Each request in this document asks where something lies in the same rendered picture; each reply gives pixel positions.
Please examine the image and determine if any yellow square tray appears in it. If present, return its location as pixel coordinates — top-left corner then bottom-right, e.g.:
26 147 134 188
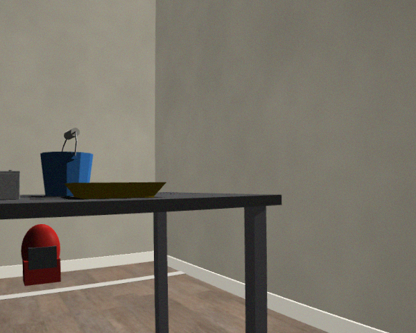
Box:
65 182 166 199

